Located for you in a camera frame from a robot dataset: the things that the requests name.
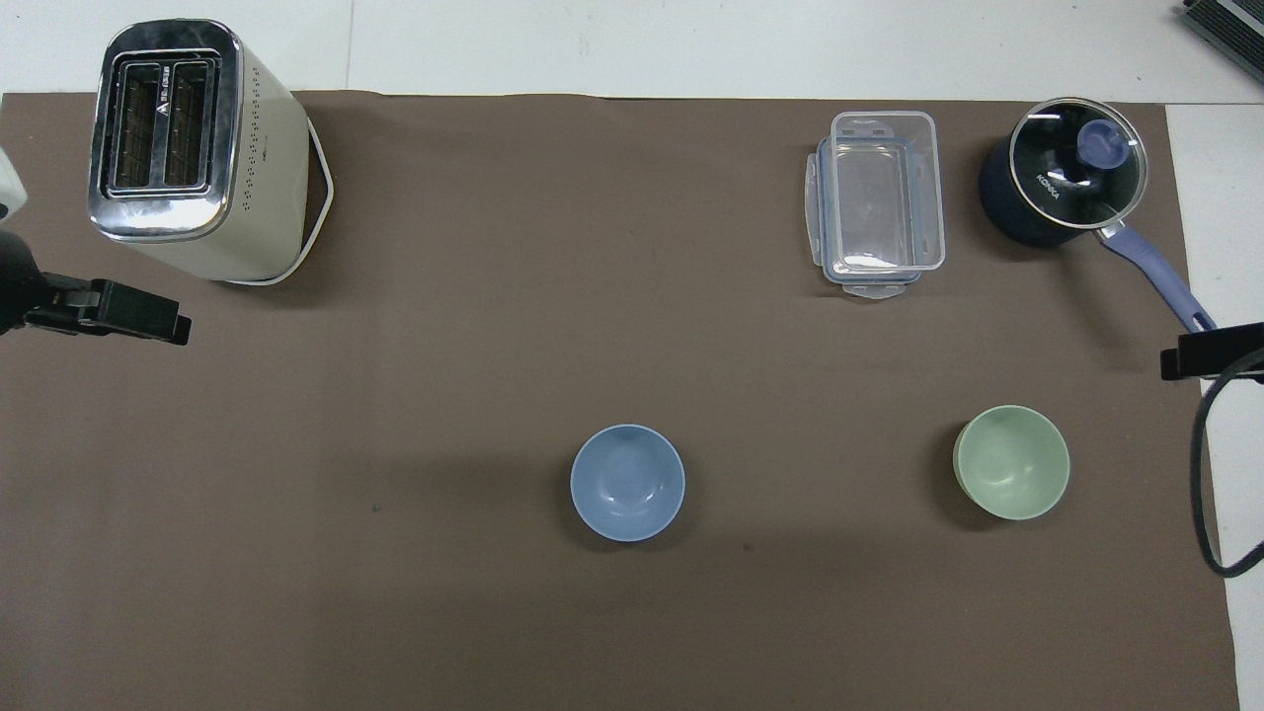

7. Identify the black cable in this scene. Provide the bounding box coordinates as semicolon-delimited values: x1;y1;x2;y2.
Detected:
1189;357;1264;580

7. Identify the dark blue saucepan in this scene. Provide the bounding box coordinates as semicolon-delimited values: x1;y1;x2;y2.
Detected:
979;96;1219;333

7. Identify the glass lid with blue knob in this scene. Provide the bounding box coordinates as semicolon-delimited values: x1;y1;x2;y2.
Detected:
1008;97;1150;232

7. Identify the clear lid with blue seal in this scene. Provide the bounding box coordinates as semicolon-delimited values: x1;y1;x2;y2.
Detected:
804;136;925;301

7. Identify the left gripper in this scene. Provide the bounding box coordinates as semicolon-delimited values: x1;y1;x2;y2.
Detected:
0;229;66;337

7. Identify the white cable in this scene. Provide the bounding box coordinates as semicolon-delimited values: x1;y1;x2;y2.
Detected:
219;118;336;288

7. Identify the clear plastic container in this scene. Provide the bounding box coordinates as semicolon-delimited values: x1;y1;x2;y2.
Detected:
829;110;947;275

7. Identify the green bowl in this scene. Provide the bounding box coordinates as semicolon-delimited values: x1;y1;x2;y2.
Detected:
952;404;1071;522

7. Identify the silver two-slot toaster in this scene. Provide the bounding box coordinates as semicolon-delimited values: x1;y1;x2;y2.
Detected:
87;19;313;283

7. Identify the blue bowl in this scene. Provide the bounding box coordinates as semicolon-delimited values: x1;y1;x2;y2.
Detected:
570;424;687;544

